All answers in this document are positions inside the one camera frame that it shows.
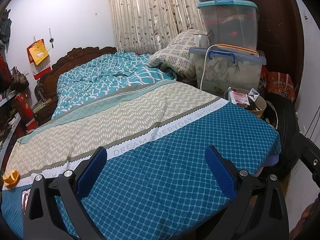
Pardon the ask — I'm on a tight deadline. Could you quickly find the hanging wall ornament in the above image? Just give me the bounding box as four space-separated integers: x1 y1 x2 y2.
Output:
49 28 54 48

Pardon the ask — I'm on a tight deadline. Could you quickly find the trash in bin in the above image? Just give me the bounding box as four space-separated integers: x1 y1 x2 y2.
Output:
226 87 261 111

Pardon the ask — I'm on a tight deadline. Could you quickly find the person's right hand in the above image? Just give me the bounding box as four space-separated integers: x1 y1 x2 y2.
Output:
289 198 319 239

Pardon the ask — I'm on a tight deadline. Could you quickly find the cluttered shelf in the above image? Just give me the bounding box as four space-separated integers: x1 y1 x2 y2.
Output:
1 10 27 171

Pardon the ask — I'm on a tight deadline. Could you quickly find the yellow red wall calendar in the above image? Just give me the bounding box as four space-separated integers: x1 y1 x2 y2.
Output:
27 38 52 80

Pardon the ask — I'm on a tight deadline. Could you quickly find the brown handbag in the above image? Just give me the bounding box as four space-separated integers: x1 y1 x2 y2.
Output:
11 66 29 93

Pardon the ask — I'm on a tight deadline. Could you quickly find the black smartphone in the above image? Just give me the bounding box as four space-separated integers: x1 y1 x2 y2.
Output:
22 189 30 215

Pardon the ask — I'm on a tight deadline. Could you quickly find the orange red shopping bag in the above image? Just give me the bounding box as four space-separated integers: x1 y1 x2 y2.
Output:
258 65 296 102

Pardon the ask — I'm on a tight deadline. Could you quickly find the round trash bin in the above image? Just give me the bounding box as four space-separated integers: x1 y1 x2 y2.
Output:
223 88 267 118

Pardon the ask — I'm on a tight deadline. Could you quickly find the beige leaf curtain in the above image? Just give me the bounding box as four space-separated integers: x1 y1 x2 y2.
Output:
109 0 204 54

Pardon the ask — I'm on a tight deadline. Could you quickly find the carved wooden headboard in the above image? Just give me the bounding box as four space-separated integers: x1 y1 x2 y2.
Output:
34 47 117 126

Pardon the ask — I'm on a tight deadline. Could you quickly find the teal white quilt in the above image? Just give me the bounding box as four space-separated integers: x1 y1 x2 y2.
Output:
52 51 177 119

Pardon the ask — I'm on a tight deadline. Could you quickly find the patterned bed sheet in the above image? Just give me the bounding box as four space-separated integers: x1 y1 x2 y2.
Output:
1 80 281 239

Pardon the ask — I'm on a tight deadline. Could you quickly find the red gift box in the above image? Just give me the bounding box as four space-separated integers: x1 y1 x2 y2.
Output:
14 93 38 132

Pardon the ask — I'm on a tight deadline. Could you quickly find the white cable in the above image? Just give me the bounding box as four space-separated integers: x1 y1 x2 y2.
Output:
199 44 221 91

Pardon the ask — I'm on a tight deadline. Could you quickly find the bottom blue-lid storage box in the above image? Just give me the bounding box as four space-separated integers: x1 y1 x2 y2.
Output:
189 45 266 97

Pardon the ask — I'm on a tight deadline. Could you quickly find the checked grey pillow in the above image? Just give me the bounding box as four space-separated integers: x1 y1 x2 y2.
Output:
148 29 207 80

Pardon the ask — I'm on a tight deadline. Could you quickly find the orange peel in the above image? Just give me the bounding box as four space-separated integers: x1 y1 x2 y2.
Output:
2 170 20 189

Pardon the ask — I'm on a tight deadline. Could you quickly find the middle clear storage box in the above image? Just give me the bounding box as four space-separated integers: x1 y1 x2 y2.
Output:
197 0 259 50

